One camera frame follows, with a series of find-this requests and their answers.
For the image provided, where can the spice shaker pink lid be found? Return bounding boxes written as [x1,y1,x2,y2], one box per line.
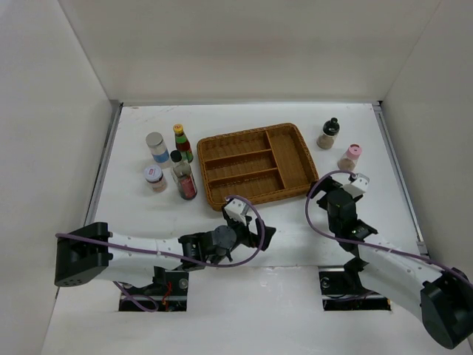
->
[338,143,362,172]

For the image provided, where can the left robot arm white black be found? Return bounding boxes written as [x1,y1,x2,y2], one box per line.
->
[54,214,276,295]

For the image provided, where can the brown wicker divided tray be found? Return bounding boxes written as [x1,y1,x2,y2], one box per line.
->
[197,123,319,211]

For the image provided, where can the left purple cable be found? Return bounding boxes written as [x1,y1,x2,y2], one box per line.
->
[55,195,265,314]

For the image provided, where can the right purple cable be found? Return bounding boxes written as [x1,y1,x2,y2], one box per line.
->
[304,169,473,285]

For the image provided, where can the pepper grinder black top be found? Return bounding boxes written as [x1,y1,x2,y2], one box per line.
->
[316,118,340,149]

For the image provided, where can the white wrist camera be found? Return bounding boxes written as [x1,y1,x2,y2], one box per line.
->
[224,198,249,220]
[347,173,370,197]

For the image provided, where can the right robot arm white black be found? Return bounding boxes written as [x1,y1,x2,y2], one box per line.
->
[307,175,472,349]

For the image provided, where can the dark sauce bottle black cap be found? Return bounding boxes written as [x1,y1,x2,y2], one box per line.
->
[170,150,197,200]

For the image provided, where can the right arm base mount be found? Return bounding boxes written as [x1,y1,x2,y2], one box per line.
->
[319,258,391,311]

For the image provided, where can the purple cable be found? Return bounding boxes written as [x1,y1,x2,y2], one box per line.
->
[55,195,265,314]
[304,169,473,285]

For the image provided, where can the clear jar silver lid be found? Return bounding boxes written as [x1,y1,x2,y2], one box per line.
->
[146,132,171,169]

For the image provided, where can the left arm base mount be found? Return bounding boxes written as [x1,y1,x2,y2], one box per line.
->
[118,268,189,312]

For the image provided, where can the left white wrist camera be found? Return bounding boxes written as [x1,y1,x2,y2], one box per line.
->
[224,198,249,220]

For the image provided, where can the spice jar red white lid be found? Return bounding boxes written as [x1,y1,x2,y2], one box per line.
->
[144,164,167,192]

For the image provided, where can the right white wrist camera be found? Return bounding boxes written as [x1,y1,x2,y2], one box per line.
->
[347,173,370,197]

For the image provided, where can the green bottle yellow cap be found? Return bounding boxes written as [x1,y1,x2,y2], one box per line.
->
[173,124,194,163]

